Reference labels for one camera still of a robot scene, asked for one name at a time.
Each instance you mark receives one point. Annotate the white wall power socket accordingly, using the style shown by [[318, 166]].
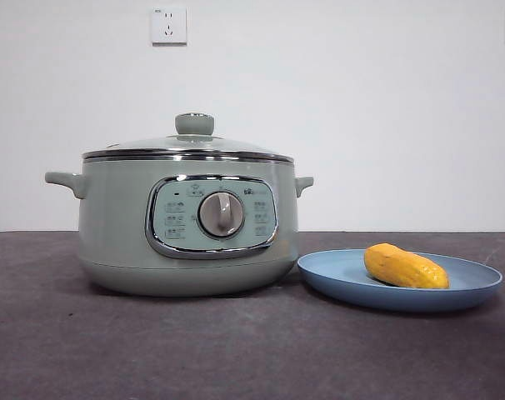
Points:
[[169, 26]]

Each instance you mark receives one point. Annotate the blue round plate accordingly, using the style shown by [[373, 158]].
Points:
[[340, 287]]

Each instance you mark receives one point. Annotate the glass lid with green knob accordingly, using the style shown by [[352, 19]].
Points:
[[194, 123]]

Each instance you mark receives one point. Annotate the pale green electric steamer pot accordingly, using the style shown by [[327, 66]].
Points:
[[111, 216]]

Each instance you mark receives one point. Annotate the yellow corn cob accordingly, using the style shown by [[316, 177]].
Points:
[[402, 267]]

